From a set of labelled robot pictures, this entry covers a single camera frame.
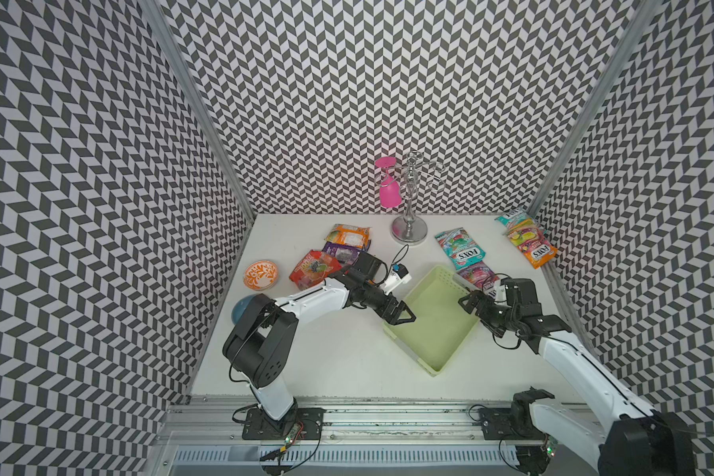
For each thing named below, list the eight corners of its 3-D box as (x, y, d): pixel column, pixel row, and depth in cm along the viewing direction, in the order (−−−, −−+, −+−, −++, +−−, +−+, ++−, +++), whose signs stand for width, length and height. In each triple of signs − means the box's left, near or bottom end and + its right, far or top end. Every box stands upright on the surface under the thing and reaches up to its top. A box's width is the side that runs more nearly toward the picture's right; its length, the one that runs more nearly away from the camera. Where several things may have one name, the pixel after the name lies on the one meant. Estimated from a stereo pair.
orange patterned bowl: (244, 291, 98) (240, 284, 95) (252, 266, 104) (248, 260, 101) (274, 291, 98) (271, 284, 95) (280, 266, 104) (277, 260, 101)
